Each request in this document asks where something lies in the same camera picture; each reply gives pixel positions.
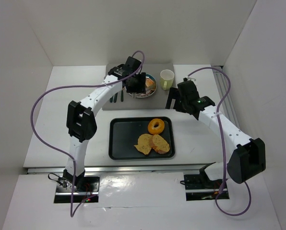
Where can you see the aluminium rail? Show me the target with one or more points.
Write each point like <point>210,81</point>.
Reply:
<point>125,169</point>

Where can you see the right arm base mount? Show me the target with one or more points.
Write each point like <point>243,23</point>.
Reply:
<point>198,187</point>

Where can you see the pale green mug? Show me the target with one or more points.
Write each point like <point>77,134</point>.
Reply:
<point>166,79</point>

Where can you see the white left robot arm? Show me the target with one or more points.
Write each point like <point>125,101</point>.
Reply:
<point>81,115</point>

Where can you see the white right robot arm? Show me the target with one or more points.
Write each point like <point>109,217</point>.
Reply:
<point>245,156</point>

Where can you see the black baking tray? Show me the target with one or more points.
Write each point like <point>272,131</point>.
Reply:
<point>124,134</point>

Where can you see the orange glazed donut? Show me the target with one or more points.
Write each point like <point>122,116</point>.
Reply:
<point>156,126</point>

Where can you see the large seeded bread slice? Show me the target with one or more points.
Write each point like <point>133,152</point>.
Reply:
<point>143,144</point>

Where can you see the gold fork green handle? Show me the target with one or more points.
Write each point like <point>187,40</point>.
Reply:
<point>115,98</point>

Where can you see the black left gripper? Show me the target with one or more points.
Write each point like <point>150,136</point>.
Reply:
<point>136,85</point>

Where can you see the white plate with teal rim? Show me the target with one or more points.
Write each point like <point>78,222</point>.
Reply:
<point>147,92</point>

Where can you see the small orange bun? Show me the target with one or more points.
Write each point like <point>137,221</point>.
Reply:
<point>149,83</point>

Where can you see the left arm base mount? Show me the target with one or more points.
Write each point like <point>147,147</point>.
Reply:
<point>87,191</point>

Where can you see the grey placemat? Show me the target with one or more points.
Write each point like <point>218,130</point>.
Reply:
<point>155,101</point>

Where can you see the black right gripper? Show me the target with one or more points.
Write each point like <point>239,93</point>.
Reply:
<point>175,98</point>

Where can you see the crusted seeded bread slice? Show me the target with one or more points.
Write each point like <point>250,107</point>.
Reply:
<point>159,144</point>

